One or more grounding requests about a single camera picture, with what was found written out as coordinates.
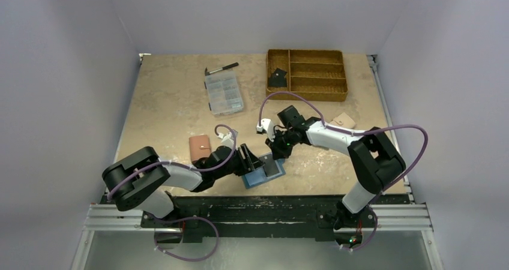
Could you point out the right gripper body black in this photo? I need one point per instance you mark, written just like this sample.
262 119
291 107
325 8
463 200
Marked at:
278 148

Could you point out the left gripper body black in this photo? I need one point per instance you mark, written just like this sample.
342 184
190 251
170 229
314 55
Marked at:
245 158

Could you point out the blue leather card holder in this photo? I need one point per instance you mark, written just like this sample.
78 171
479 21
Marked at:
257 177

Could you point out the black VIP credit card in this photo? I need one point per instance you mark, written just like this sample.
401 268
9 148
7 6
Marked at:
277 79

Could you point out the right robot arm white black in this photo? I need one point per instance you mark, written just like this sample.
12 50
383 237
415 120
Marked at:
375 160

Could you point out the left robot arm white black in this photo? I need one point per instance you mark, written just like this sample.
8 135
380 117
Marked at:
135 181

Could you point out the pink leather card holder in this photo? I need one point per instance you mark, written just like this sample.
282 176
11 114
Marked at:
199 147

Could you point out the beige card holder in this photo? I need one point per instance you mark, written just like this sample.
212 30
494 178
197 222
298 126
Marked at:
343 120

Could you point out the clear plastic screw organizer box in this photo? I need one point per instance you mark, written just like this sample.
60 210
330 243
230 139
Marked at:
224 94

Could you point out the wicker cutlery tray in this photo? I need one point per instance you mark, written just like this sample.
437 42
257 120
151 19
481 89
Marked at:
316 75

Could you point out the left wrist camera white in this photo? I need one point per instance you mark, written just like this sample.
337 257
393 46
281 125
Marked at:
228 139

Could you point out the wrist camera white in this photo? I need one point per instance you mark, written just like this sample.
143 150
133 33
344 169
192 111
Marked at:
228 139
266 126

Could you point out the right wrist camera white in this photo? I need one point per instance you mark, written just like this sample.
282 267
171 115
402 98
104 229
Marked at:
266 126

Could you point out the black metal base rail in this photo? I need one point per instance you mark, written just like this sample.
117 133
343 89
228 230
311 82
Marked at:
257 206

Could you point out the claw hammer black handle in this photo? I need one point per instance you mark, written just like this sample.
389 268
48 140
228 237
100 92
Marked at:
227 67

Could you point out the aluminium frame rail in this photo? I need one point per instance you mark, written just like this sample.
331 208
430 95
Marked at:
383 218

